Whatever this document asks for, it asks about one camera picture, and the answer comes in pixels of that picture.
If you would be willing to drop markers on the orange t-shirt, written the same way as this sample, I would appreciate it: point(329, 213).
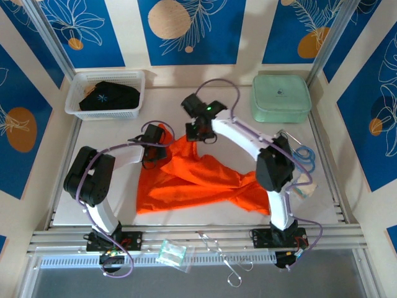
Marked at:
point(192, 183)

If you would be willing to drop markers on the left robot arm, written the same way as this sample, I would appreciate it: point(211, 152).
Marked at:
point(90, 177)

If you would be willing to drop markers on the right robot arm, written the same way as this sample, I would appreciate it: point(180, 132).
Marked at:
point(276, 167)

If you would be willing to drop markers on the white perforated plastic basket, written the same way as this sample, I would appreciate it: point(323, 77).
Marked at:
point(102, 114)

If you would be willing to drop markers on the black t-shirt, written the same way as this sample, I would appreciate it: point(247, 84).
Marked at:
point(114, 99)

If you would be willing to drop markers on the pale green zip case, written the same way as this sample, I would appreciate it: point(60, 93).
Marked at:
point(279, 102)

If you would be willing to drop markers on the thin grey metal tool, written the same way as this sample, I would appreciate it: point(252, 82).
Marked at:
point(294, 138)

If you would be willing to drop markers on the clear plastic bag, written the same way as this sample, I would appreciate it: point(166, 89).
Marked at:
point(172, 251)

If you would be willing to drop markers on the grey metal panel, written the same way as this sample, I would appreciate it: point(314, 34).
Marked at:
point(155, 285)

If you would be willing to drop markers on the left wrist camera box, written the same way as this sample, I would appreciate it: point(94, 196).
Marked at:
point(153, 133)

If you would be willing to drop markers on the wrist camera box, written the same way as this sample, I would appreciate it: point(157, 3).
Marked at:
point(190, 105)
point(153, 133)

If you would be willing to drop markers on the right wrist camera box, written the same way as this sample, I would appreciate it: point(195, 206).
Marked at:
point(190, 105)

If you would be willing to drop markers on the aluminium table frame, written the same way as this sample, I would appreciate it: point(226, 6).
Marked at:
point(173, 234)

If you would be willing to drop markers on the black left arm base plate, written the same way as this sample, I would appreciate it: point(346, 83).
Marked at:
point(133, 240)

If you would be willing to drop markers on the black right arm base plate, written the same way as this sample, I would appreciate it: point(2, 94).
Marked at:
point(260, 239)

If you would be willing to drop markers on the aluminium upright post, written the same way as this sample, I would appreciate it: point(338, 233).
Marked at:
point(49, 37)
point(333, 40)

